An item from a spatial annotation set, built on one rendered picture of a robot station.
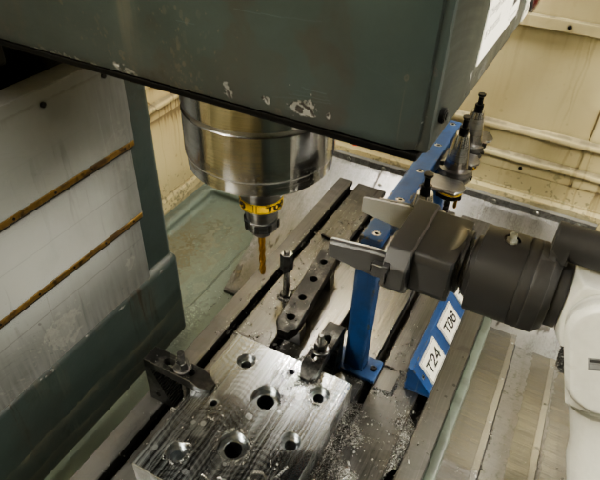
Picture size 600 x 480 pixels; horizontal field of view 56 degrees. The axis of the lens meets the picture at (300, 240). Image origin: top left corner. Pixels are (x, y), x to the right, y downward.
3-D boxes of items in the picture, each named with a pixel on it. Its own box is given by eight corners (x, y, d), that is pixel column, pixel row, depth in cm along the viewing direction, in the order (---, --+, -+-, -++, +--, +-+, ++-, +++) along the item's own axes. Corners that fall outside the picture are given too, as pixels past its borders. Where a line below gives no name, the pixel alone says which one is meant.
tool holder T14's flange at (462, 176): (439, 165, 111) (441, 154, 110) (470, 171, 110) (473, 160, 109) (434, 182, 107) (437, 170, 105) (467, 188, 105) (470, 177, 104)
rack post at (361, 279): (384, 365, 110) (407, 249, 92) (373, 385, 107) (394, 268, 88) (337, 346, 114) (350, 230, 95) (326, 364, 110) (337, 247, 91)
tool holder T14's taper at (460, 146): (445, 157, 109) (451, 126, 105) (469, 162, 108) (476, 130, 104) (442, 169, 106) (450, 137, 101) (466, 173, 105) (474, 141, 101)
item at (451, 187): (468, 185, 105) (469, 182, 104) (460, 199, 101) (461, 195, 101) (431, 174, 107) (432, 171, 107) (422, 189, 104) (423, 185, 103)
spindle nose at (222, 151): (216, 116, 69) (210, 15, 61) (345, 135, 66) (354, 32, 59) (161, 186, 57) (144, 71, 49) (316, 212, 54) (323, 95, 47)
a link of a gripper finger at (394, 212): (360, 215, 65) (411, 232, 62) (363, 192, 63) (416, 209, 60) (366, 209, 66) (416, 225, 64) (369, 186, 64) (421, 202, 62)
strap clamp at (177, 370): (221, 413, 101) (215, 359, 91) (210, 428, 98) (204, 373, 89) (162, 383, 105) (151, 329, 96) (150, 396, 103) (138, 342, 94)
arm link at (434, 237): (428, 171, 60) (544, 205, 56) (414, 242, 66) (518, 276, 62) (385, 236, 51) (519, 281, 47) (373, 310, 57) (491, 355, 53)
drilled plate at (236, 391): (350, 401, 99) (352, 384, 96) (266, 556, 79) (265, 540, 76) (239, 350, 107) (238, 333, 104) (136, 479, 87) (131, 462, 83)
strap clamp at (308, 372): (341, 364, 110) (348, 310, 101) (310, 415, 101) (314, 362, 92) (326, 357, 111) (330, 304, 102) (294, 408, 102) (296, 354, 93)
